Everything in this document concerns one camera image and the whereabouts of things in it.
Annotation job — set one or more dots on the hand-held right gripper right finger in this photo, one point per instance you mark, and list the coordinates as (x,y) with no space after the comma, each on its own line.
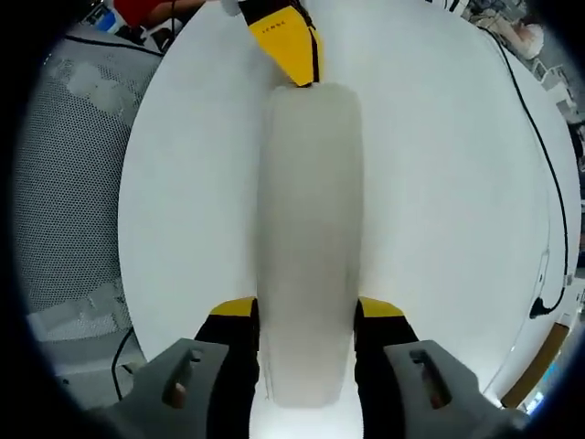
(402,379)

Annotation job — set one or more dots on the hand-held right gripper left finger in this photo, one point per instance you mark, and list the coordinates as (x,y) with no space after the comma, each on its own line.
(215,379)

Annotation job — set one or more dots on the grey mesh office chair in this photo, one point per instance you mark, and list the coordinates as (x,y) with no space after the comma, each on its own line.
(68,183)

